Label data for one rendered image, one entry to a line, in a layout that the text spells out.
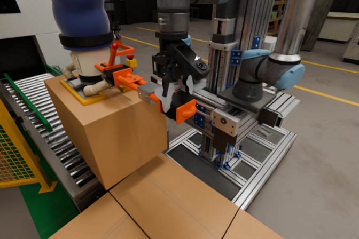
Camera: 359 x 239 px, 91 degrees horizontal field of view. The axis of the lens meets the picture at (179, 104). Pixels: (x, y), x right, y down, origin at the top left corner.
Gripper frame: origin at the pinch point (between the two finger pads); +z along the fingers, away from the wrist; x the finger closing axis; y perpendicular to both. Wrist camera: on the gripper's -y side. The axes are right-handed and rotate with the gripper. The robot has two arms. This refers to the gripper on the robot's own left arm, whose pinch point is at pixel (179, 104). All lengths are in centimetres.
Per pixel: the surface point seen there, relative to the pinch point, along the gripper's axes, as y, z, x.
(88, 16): 50, -21, 1
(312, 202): -51, 120, -108
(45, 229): 86, 120, 55
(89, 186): 44, 60, 24
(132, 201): 24, 66, 11
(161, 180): 23, 66, -8
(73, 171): 67, 66, 26
